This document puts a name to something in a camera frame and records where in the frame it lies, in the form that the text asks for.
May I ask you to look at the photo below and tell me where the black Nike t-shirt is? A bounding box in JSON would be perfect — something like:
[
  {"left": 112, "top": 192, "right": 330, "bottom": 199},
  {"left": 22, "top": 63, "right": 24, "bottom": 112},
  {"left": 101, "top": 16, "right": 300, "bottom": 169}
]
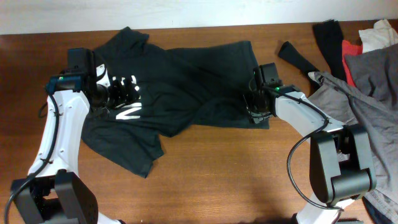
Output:
[{"left": 81, "top": 27, "right": 269, "bottom": 177}]

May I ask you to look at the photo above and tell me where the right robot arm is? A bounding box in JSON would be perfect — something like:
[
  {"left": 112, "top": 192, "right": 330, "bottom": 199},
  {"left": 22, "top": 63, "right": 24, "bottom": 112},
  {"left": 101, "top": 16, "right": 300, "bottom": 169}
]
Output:
[{"left": 245, "top": 85, "right": 377, "bottom": 223}]

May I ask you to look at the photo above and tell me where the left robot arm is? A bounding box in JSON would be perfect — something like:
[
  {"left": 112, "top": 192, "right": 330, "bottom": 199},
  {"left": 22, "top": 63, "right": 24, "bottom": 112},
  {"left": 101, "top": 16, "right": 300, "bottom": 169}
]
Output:
[{"left": 4, "top": 75, "right": 139, "bottom": 223}]

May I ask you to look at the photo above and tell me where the black garment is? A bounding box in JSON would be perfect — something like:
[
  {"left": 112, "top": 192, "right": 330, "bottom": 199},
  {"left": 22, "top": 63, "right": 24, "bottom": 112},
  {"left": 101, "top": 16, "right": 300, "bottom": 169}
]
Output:
[{"left": 277, "top": 20, "right": 346, "bottom": 81}]

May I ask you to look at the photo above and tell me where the red garment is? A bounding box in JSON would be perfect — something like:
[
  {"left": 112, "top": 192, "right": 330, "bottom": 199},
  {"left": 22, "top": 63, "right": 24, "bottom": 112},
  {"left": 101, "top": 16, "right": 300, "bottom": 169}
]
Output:
[{"left": 341, "top": 39, "right": 364, "bottom": 88}]

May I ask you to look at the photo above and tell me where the grey garment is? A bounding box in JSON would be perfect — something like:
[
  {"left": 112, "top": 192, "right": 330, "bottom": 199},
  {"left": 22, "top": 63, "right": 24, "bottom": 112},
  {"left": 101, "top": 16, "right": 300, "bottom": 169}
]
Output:
[{"left": 309, "top": 45, "right": 397, "bottom": 223}]

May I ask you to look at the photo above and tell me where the white garment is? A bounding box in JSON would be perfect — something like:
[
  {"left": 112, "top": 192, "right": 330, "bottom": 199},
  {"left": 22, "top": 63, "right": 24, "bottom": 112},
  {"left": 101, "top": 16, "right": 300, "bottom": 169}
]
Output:
[{"left": 358, "top": 19, "right": 397, "bottom": 53}]

